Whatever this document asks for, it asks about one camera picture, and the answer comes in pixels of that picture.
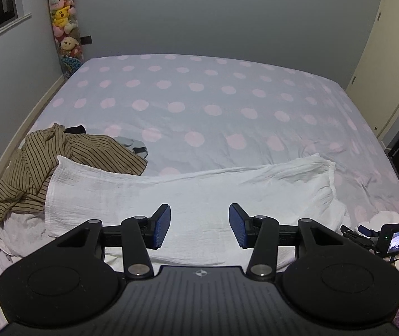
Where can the black wall socket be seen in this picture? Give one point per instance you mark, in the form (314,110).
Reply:
(86,40)

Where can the bed with pink dotted sheet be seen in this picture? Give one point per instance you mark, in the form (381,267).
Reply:
(199,119)

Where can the white muslin cloth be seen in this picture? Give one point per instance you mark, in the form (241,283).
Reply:
(199,189)

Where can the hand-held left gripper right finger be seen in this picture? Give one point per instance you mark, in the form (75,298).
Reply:
(239,225)

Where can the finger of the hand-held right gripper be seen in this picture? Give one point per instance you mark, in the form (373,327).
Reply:
(351,231)

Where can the pale grey garment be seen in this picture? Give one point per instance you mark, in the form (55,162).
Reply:
(10,239)

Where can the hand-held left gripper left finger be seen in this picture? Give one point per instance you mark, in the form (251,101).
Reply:
(161,225)

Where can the black garment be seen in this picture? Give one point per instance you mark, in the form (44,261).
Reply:
(75,129)

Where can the small white cloth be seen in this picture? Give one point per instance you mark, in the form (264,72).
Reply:
(386,218)

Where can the cream door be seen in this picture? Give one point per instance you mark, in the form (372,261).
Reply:
(388,42)

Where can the brown striped shirt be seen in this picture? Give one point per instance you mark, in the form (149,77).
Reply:
(91,154)

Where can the hanging pile of plush toys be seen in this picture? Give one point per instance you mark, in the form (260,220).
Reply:
(65,17)

